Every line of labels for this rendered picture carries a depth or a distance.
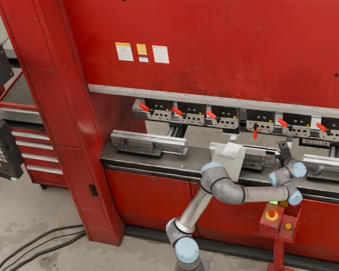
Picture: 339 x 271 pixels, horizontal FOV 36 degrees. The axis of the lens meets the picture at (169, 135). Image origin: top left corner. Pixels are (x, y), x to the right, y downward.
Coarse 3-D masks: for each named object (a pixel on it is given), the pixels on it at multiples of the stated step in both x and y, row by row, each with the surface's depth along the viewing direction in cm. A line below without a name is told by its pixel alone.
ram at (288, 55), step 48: (96, 0) 267; (144, 0) 258; (192, 0) 250; (240, 0) 243; (288, 0) 235; (336, 0) 229; (96, 48) 290; (192, 48) 270; (240, 48) 262; (288, 48) 253; (336, 48) 245; (144, 96) 305; (240, 96) 283; (288, 96) 274; (336, 96) 264
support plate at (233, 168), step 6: (216, 150) 315; (222, 150) 315; (240, 150) 313; (216, 156) 311; (240, 156) 309; (222, 162) 308; (228, 162) 307; (234, 162) 306; (240, 162) 306; (228, 168) 304; (234, 168) 303; (240, 168) 302; (228, 174) 300; (234, 174) 300; (234, 180) 297
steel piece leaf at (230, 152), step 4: (228, 148) 315; (232, 148) 314; (236, 148) 314; (224, 152) 313; (228, 152) 313; (232, 152) 312; (236, 152) 312; (220, 156) 311; (224, 156) 309; (228, 156) 308; (232, 156) 310
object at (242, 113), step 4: (240, 112) 332; (244, 112) 331; (240, 116) 329; (244, 116) 329; (240, 120) 328; (244, 120) 327; (240, 124) 328; (244, 124) 327; (232, 136) 321; (236, 136) 321; (232, 140) 319
